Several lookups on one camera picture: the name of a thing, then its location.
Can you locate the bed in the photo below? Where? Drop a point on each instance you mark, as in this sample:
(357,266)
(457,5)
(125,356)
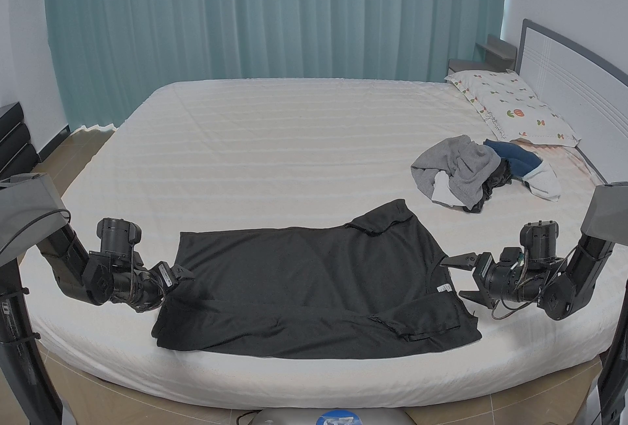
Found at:
(294,143)

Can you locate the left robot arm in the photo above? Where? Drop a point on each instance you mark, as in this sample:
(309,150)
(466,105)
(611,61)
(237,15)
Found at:
(73,261)

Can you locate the white printed pillow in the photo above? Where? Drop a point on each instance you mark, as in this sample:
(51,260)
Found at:
(515,104)

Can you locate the black T-shirt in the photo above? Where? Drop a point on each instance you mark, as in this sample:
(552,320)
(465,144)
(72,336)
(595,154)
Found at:
(304,276)

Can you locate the grey bedside table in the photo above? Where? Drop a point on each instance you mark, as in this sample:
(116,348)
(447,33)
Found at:
(495,51)

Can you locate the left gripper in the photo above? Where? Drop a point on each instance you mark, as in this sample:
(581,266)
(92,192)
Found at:
(149,288)

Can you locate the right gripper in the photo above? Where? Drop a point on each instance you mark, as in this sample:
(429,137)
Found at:
(503,283)

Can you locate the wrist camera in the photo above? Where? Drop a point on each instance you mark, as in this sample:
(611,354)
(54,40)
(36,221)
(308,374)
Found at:
(139,261)
(510,255)

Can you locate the pile of clothes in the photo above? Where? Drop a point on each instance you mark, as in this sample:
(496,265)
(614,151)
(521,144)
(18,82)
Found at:
(461,163)

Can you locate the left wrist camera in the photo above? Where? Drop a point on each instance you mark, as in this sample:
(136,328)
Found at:
(139,261)

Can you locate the black chest of drawers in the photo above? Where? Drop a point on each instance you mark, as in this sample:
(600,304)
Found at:
(14,138)

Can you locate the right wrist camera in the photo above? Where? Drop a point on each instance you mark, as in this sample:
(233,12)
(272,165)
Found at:
(510,255)

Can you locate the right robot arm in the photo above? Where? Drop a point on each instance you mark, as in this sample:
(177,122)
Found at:
(584,266)

